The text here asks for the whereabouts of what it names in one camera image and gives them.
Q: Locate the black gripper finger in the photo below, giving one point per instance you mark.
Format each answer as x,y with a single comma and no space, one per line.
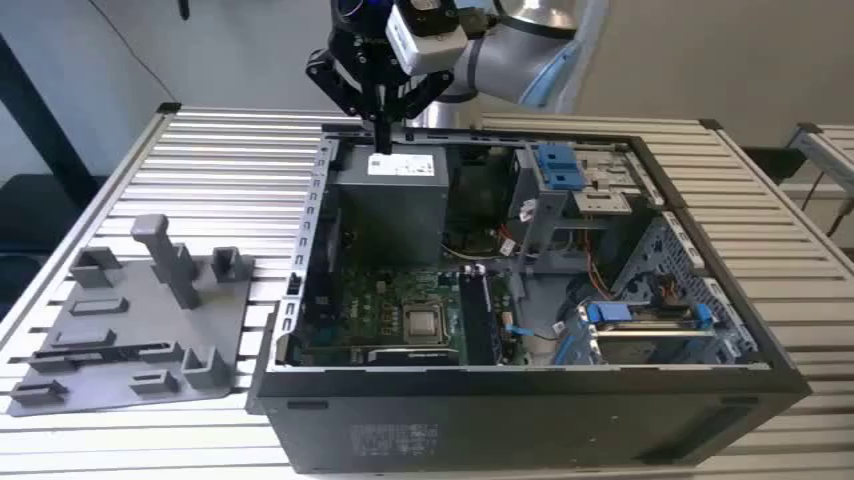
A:
427,92
337,82

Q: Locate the RAM stick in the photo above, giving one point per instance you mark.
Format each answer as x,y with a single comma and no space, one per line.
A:
100,352

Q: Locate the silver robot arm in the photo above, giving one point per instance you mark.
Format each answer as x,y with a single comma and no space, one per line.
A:
507,55

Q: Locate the blue plastic drive latch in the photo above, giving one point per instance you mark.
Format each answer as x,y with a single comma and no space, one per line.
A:
563,180
555,155

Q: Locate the grey power supply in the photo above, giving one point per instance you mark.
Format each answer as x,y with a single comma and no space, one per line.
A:
390,215

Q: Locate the black table corner cap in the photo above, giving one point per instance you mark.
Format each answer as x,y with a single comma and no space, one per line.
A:
713,125
168,107

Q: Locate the black hanging tool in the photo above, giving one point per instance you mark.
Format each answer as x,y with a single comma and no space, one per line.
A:
183,9

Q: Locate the grey metal drive cage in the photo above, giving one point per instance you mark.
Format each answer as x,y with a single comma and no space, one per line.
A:
550,220

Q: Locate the green motherboard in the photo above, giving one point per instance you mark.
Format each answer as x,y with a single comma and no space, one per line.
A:
374,300

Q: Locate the silver CPU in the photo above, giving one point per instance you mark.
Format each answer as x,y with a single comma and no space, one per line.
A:
425,324

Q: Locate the hard disk in blue carrier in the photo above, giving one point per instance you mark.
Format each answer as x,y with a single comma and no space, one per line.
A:
609,312

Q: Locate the black graphics card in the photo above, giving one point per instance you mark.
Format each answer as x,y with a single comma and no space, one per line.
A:
414,356

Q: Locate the grey parts rack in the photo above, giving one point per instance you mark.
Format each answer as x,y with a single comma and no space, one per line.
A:
134,300

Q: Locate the dark floor box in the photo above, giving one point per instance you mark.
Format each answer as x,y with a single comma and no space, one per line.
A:
34,225

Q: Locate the black box behind table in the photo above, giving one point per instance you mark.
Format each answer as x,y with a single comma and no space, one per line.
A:
774,165

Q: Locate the slatted metal side table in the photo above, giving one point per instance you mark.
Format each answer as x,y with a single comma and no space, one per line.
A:
834,150

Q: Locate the black PC case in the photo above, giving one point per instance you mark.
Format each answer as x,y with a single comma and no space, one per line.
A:
467,425

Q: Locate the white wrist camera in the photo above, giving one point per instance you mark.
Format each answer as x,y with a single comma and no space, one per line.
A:
427,47

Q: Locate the dark blue metal post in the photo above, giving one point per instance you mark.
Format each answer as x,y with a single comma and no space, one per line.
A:
34,100

